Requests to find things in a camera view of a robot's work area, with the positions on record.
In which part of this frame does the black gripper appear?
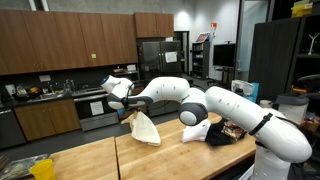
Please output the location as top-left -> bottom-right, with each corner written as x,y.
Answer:
126,105 -> 143,115

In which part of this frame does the cream canvas tote bag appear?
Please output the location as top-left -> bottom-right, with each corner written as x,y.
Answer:
120,109 -> 162,147

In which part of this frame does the white paper on oven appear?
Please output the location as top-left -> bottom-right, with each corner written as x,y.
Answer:
89,100 -> 105,117

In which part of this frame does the stainless steel oven range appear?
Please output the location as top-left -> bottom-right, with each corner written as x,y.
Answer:
71,84 -> 120,132

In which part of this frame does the stainless steel refrigerator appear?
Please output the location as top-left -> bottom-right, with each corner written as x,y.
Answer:
137,39 -> 184,118

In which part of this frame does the white paper on refrigerator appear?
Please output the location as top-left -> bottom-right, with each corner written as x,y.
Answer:
164,50 -> 178,63

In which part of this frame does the crumpled white cloth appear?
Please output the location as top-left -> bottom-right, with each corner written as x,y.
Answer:
180,119 -> 212,144

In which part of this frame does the dark bookshelf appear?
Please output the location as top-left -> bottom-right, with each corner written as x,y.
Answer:
191,40 -> 211,80

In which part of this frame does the wide wooden base cabinet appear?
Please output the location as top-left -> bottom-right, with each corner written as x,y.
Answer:
13,98 -> 82,142

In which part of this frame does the steel kitchen sink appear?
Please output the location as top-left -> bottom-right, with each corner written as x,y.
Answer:
28,90 -> 66,103

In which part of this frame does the black printed shirt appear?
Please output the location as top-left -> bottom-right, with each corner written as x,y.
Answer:
204,118 -> 248,147

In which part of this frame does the red framed picture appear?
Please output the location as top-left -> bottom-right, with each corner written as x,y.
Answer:
195,32 -> 211,44

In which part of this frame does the bowl of fruit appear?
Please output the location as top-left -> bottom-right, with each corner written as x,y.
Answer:
26,86 -> 43,99

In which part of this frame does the black monitor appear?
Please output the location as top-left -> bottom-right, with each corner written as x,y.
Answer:
213,43 -> 236,69

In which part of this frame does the bright plastic cup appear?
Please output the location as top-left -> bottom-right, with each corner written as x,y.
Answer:
29,158 -> 57,180

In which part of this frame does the clear plastic container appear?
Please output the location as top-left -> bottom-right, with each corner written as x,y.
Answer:
230,79 -> 255,98

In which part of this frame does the teal box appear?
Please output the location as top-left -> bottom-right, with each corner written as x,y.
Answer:
248,82 -> 260,103

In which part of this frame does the dark dishwasher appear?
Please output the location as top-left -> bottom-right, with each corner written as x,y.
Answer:
0,108 -> 28,150

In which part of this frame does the white kettle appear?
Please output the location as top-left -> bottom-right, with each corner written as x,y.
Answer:
4,84 -> 17,98

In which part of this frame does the crinkled foil tray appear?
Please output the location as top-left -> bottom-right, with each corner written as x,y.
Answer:
0,153 -> 51,180

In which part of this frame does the tall dark cabinet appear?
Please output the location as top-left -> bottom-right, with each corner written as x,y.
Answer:
249,16 -> 301,101

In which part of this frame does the white bin with dark lid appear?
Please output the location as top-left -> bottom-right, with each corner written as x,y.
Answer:
275,92 -> 310,125

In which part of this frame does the dark office chair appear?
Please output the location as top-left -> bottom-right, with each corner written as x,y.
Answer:
291,73 -> 320,101

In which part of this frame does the white branching stand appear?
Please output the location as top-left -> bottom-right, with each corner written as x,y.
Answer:
307,32 -> 317,55

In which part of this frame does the yellow storage bin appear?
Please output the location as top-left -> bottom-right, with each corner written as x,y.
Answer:
290,1 -> 314,18

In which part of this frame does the small wooden wall cabinet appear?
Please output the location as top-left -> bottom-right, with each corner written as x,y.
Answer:
133,11 -> 175,39

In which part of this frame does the white wall outlet plate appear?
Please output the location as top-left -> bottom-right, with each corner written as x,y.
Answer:
38,74 -> 52,83

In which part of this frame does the long wooden wall cabinet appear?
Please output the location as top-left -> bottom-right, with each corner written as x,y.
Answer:
0,9 -> 139,77

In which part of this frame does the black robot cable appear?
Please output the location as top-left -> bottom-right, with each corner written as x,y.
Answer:
248,112 -> 301,138

